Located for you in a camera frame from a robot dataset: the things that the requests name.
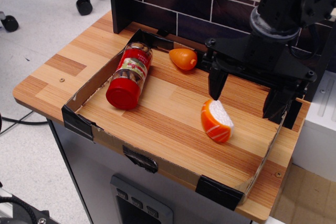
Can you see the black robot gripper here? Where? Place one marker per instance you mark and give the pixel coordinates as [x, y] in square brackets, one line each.
[261, 61]

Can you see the red-capped basil spice bottle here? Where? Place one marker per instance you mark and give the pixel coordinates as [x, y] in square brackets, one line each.
[127, 82]

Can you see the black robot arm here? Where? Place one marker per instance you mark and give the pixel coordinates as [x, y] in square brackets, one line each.
[282, 20]

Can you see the cardboard fence with black tape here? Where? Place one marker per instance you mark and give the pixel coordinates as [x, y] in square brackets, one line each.
[163, 134]

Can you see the toy salmon sushi piece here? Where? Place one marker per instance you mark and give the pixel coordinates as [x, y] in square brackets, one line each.
[216, 122]

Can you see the orange plastic toy carrot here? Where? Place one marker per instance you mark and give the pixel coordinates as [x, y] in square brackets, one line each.
[185, 59]

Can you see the white box at right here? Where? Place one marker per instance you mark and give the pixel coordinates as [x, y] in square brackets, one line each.
[315, 148]

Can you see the dark brick-pattern backsplash panel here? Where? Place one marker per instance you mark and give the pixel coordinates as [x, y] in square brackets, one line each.
[195, 20]

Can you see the grey control panel with buttons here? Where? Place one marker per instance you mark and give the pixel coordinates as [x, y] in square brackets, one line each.
[135, 206]

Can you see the black caster wheel at left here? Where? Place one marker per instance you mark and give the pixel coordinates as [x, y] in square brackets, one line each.
[9, 22]

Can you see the black equipment bottom left corner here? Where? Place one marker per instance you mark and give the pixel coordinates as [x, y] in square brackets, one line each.
[15, 210]

